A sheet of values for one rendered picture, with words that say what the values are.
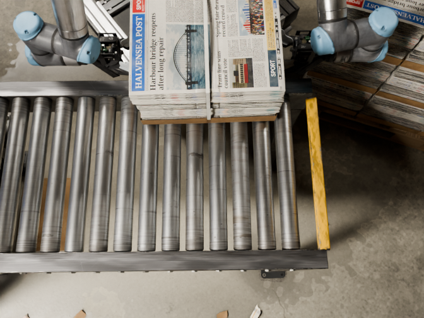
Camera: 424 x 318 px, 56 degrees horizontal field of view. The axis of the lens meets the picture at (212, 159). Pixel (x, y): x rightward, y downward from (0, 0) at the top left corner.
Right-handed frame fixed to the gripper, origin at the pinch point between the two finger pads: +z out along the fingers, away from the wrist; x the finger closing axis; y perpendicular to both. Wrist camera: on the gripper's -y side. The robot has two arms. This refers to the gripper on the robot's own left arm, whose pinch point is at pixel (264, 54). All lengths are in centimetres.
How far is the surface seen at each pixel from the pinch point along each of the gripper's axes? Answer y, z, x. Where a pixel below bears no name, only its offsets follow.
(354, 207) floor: -80, -51, 36
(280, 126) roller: -0.3, -3.4, 23.1
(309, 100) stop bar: 1.9, -11.9, 16.2
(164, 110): 10.5, 28.9, 21.9
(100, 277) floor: -80, 68, 65
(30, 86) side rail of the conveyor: 0, 70, 9
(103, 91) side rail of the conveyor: -0.3, 48.4, 11.0
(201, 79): 22.7, 18.7, 19.5
